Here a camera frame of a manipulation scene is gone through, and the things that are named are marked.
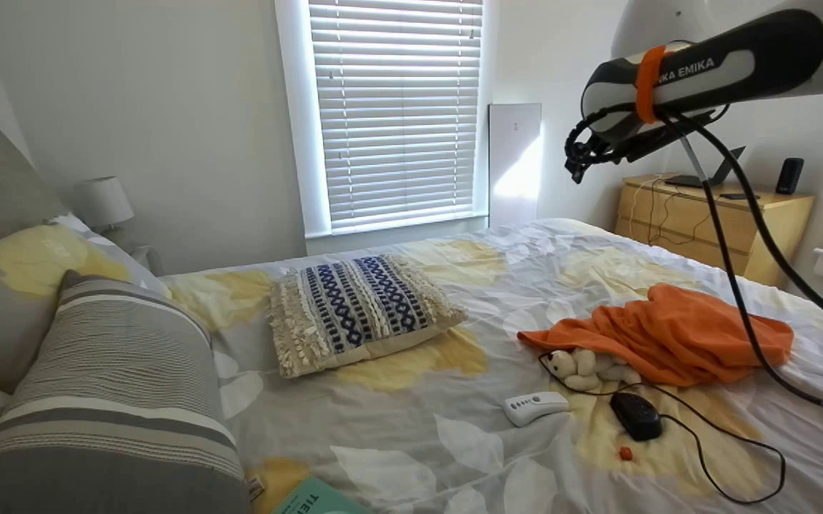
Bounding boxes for light wooden dresser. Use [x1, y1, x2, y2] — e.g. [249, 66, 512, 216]
[612, 175, 818, 289]

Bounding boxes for teal paperback book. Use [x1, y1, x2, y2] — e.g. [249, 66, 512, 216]
[272, 475, 376, 514]

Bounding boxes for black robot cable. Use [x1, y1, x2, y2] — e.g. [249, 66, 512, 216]
[678, 118, 823, 423]

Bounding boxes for white flat panel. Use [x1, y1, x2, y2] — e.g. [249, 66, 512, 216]
[486, 99, 546, 232]

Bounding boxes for white small remote control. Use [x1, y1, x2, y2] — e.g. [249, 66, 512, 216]
[502, 388, 571, 429]

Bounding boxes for black small speaker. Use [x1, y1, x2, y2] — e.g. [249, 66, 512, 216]
[773, 155, 805, 198]

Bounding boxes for grey striped pillow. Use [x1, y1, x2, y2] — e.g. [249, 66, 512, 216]
[0, 269, 250, 514]

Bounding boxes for orange strap on arm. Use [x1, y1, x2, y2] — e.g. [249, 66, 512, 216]
[632, 44, 671, 125]

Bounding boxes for black power adapter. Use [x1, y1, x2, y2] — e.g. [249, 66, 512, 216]
[609, 391, 665, 442]

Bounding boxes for white window frame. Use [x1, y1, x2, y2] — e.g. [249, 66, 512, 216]
[272, 0, 495, 244]

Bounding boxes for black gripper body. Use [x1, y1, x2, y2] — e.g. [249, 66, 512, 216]
[582, 104, 732, 168]

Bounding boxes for blue cream patterned cushion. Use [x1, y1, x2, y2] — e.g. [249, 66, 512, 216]
[266, 252, 469, 383]

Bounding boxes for grey yellow leaf duvet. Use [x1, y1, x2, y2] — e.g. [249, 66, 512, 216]
[156, 214, 823, 514]

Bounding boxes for yellow grey leaf pillow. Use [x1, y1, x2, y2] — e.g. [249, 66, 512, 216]
[0, 212, 172, 393]

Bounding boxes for white venetian blinds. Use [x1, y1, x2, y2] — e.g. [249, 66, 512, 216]
[305, 0, 488, 232]

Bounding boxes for white bedside lamp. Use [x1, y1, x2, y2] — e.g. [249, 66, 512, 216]
[72, 175, 136, 254]

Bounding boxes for thin black adapter cable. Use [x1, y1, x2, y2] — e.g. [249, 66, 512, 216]
[533, 351, 789, 509]

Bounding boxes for black laptop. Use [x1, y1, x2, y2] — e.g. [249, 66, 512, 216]
[663, 142, 748, 192]

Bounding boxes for orange fleece throw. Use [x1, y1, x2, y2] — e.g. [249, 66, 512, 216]
[518, 283, 798, 391]

